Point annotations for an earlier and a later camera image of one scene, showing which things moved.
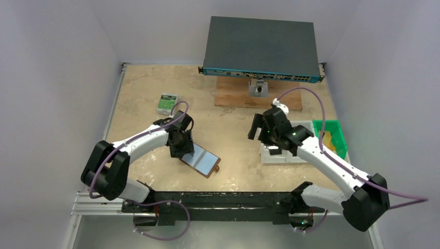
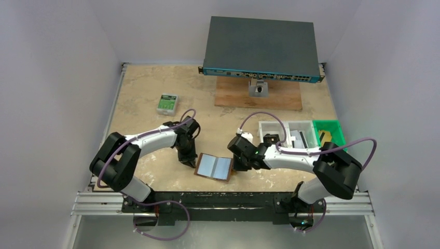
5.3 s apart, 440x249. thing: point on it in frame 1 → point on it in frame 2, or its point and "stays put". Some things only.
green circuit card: x=166 y=102 stays put
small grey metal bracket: x=258 y=88 stays put
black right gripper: x=259 y=127 → x=241 y=162
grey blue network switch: x=266 y=48 stays put
